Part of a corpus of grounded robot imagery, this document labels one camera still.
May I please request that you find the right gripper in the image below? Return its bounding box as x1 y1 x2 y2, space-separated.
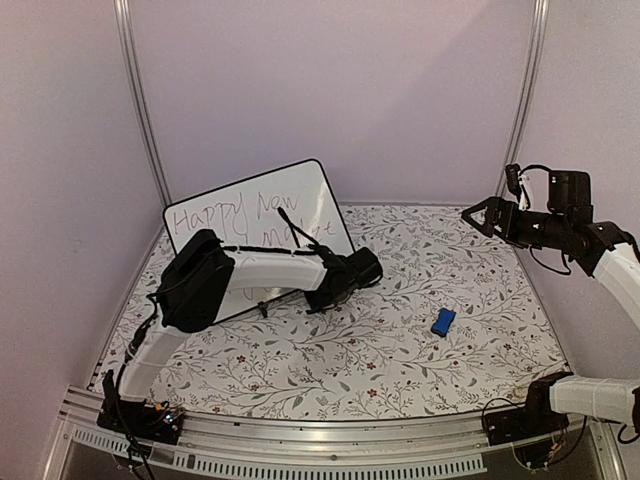
462 196 570 250

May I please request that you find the white whiteboard black frame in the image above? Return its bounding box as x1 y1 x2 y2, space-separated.
163 159 354 322

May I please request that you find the blue whiteboard eraser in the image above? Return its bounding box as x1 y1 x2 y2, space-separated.
431 308 456 338

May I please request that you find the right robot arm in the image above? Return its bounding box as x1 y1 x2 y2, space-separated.
461 164 639 445

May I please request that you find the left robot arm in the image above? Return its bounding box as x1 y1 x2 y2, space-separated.
102 229 383 434

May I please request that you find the floral patterned table mat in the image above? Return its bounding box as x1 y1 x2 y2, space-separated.
97 203 576 421

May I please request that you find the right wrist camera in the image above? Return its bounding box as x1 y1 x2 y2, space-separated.
505 163 531 211

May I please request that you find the right aluminium corner post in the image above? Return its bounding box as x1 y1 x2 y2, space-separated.
503 0 549 168

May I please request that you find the aluminium corner post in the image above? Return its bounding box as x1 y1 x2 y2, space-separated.
113 0 172 207
503 0 549 168

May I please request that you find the front aluminium rail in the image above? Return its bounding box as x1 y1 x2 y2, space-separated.
44 387 633 479

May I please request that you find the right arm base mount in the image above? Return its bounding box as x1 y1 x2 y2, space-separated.
481 398 570 470

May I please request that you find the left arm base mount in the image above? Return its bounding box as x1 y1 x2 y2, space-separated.
97 370 184 445

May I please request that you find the left aluminium corner post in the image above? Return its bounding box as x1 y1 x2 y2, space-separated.
113 0 172 207

